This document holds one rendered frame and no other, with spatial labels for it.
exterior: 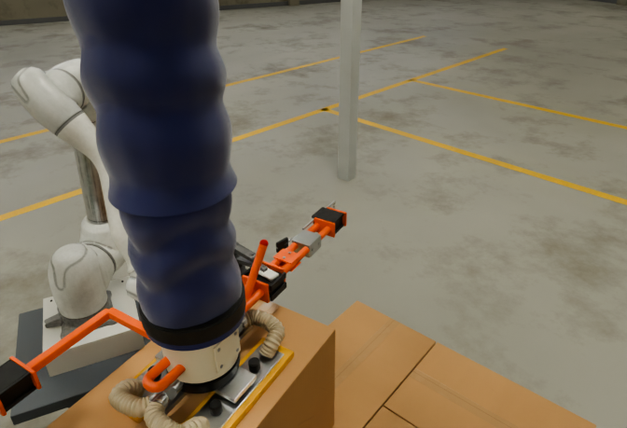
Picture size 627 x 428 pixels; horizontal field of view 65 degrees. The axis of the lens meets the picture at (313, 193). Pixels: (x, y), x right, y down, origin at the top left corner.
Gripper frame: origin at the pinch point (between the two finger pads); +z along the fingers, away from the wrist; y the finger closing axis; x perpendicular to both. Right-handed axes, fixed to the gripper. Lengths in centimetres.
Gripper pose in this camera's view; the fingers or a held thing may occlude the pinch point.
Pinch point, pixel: (267, 280)
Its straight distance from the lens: 135.8
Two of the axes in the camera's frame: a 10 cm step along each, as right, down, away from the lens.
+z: 7.6, 3.0, -5.7
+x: -6.5, 3.6, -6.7
